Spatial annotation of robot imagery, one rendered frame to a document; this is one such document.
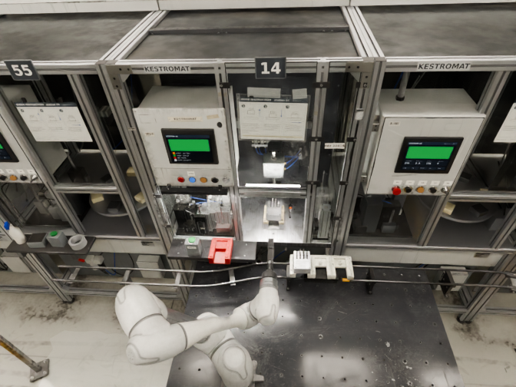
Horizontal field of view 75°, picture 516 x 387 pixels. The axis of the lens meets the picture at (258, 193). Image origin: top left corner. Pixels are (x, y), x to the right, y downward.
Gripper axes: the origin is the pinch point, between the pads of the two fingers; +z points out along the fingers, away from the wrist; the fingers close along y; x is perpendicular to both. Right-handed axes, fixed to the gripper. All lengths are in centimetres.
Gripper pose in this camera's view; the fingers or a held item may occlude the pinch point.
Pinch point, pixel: (271, 247)
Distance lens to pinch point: 180.3
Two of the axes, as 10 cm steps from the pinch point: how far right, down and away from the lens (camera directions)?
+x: -10.0, -0.2, 0.8
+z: 0.7, -6.8, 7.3
